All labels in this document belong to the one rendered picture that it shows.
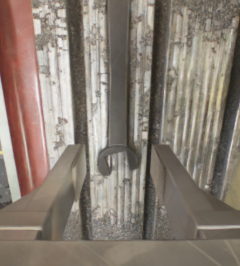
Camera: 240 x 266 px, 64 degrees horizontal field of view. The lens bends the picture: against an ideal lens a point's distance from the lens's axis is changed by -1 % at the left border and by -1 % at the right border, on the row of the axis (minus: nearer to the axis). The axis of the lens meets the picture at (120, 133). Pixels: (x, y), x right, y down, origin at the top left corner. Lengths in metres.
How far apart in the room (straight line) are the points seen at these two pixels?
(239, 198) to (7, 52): 0.30
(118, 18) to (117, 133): 0.13
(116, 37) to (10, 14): 0.14
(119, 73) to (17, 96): 0.15
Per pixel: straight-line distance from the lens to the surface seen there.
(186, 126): 0.27
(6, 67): 0.30
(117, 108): 0.24
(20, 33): 0.30
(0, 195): 1.53
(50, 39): 0.26
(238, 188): 0.20
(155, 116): 0.27
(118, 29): 0.24
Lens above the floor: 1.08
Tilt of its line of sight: 72 degrees down
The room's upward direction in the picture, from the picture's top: 177 degrees clockwise
